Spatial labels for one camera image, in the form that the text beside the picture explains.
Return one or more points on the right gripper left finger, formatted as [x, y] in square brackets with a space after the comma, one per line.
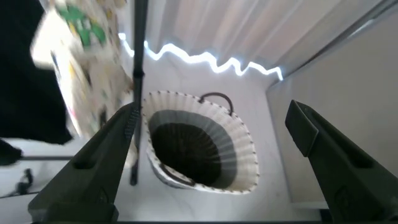
[90, 169]

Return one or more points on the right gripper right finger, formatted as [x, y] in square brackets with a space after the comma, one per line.
[357, 174]

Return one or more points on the cream printed garment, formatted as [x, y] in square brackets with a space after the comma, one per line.
[93, 77]

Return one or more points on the black clothes rack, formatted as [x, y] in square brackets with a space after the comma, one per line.
[139, 46]

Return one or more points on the white laundry basket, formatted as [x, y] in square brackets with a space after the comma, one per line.
[242, 140]

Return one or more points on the black garment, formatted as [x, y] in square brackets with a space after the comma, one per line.
[25, 93]

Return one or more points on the white curtain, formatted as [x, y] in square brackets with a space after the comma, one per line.
[233, 25]

